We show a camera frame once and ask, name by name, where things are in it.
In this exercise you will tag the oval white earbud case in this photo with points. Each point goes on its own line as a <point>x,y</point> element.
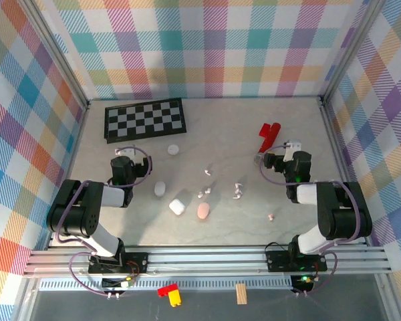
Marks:
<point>160,189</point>

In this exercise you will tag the round white earbud case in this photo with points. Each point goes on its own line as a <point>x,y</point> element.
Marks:
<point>173,149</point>

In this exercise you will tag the rectangular white earbud case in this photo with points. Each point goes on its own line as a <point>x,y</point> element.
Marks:
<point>177,206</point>

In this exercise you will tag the pink oval earbud case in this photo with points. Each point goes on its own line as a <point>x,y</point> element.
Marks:
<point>203,210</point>

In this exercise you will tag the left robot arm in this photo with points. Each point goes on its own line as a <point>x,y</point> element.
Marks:
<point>70,214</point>

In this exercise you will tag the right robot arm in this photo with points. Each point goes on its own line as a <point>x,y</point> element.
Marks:
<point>347,214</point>

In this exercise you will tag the red flashlight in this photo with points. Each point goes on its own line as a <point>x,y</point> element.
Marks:
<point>269,133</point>

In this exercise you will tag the black white chessboard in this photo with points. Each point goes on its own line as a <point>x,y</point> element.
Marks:
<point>143,120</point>

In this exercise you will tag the small controller board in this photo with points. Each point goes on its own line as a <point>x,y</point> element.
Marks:
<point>304,279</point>
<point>125,284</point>

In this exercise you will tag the red toy brick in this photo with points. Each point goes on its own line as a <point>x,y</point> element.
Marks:
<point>165,291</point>

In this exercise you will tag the yellow toy brick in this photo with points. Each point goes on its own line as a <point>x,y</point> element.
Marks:
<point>174,298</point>

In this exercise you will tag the small wooden block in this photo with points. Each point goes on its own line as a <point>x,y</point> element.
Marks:
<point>241,294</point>

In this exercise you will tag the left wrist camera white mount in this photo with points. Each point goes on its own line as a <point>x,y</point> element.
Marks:
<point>125,151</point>

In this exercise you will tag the aluminium side rail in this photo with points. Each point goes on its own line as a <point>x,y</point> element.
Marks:
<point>333,137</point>
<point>77,140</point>

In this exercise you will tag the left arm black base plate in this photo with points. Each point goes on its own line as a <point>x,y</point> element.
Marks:
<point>137,261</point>

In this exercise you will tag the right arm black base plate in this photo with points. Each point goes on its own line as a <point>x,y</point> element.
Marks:
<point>277,261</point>

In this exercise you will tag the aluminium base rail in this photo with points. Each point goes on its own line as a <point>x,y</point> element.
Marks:
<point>204,261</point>

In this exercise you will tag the aluminium frame post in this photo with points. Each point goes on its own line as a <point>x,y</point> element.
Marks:
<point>352,50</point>
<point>53,53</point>

